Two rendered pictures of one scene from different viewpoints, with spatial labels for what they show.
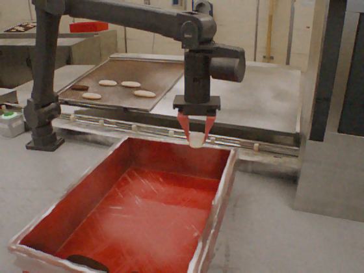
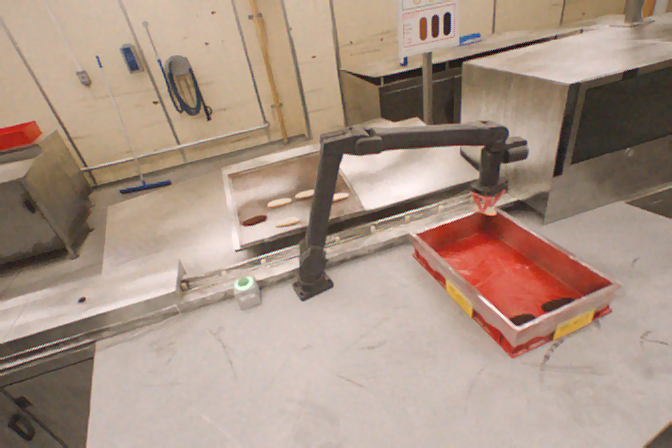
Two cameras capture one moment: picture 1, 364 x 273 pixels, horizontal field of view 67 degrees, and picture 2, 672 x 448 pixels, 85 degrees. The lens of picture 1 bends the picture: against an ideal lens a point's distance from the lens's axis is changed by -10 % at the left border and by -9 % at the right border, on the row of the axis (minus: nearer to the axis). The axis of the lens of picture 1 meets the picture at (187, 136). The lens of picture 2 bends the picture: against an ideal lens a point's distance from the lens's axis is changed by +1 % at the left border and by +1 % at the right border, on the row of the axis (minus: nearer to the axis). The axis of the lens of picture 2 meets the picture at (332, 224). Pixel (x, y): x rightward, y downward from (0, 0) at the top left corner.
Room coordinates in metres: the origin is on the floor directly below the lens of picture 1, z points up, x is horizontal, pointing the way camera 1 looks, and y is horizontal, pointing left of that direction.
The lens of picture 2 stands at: (0.07, 0.88, 1.63)
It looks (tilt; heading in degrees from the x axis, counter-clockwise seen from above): 33 degrees down; 330
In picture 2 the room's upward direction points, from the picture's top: 11 degrees counter-clockwise
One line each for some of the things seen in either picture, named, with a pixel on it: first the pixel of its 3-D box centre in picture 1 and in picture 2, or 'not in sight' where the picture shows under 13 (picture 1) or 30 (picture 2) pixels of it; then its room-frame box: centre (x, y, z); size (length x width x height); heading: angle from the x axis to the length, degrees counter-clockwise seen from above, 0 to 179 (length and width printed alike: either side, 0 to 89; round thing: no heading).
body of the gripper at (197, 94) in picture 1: (197, 91); (489, 176); (0.64, -0.02, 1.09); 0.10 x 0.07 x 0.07; 86
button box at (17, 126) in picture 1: (12, 128); (248, 295); (1.01, 0.69, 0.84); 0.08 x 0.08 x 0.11; 70
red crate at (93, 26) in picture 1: (89, 26); (4, 137); (4.70, 1.52, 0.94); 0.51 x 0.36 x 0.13; 74
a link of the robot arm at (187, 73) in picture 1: (199, 64); (492, 157); (0.63, -0.03, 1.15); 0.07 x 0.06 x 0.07; 63
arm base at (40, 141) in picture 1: (43, 134); (311, 277); (0.91, 0.50, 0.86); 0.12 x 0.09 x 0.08; 81
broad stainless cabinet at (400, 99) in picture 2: not in sight; (452, 102); (2.41, -2.11, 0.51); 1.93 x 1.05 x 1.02; 70
